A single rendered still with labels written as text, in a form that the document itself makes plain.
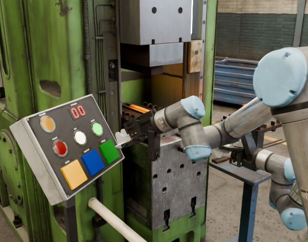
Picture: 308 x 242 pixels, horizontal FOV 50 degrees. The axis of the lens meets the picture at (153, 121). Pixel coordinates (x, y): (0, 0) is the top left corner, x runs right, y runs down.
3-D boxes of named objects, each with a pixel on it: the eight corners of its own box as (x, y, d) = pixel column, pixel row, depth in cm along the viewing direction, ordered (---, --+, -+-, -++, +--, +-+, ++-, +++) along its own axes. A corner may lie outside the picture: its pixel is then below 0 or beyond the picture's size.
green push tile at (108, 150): (120, 156, 125) (111, 138, 125) (109, 164, 119) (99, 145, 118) (116, 157, 126) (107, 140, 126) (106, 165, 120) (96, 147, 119)
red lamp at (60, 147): (69, 153, 106) (68, 141, 104) (55, 157, 103) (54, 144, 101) (65, 151, 108) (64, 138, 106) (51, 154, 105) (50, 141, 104)
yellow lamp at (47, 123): (57, 130, 105) (55, 117, 104) (43, 133, 102) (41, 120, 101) (53, 127, 107) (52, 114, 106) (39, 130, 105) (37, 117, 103)
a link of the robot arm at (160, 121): (180, 125, 110) (170, 132, 103) (169, 129, 113) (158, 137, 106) (170, 104, 110) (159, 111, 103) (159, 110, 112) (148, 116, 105)
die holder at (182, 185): (205, 205, 186) (209, 130, 172) (152, 232, 163) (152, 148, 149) (144, 169, 227) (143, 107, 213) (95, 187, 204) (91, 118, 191)
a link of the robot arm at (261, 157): (265, 155, 117) (278, 150, 122) (254, 151, 120) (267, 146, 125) (263, 174, 119) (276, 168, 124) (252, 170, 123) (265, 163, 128)
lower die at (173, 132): (180, 133, 168) (181, 117, 165) (150, 142, 156) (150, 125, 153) (132, 114, 199) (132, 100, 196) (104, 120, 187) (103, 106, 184)
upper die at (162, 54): (182, 62, 156) (183, 42, 153) (149, 66, 145) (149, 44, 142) (131, 54, 187) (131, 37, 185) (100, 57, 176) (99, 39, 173)
